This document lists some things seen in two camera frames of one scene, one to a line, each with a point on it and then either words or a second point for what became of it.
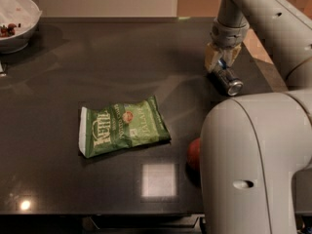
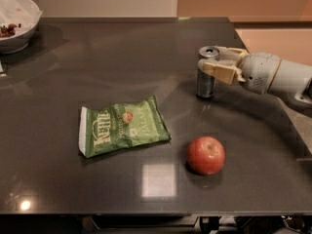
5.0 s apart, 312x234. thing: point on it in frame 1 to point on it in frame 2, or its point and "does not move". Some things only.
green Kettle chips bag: x=121 y=125 does not move
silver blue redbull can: x=231 y=85 to x=206 y=84
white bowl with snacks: x=19 y=19 does not move
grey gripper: x=227 y=37 to x=258 y=69
